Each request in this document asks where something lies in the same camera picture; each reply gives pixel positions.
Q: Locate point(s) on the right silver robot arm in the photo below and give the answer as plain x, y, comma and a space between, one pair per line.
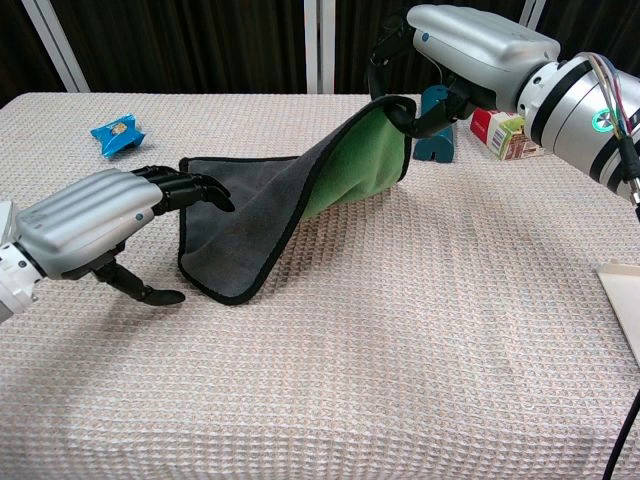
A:
585, 120

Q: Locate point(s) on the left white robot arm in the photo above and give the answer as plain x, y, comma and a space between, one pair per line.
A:
12, 285

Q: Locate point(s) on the white flat board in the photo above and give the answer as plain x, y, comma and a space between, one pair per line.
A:
622, 295

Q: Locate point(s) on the teal plastic object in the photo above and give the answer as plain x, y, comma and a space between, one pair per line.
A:
436, 142

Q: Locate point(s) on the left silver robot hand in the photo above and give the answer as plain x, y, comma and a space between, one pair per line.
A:
85, 215

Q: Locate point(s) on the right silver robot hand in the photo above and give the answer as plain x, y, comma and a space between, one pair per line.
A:
480, 45

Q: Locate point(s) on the beige woven tablecloth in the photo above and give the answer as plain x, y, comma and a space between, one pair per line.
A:
320, 300

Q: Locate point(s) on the red and white carton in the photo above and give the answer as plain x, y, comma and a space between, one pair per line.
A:
502, 131

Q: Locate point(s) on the grey and green cloth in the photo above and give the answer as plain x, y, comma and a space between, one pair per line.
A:
280, 210

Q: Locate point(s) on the white frame post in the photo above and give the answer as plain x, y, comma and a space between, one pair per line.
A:
320, 45
57, 45

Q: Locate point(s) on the dark curtain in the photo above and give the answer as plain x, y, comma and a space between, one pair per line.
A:
195, 45

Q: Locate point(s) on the blue snack packet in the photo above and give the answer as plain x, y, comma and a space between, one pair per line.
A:
117, 134

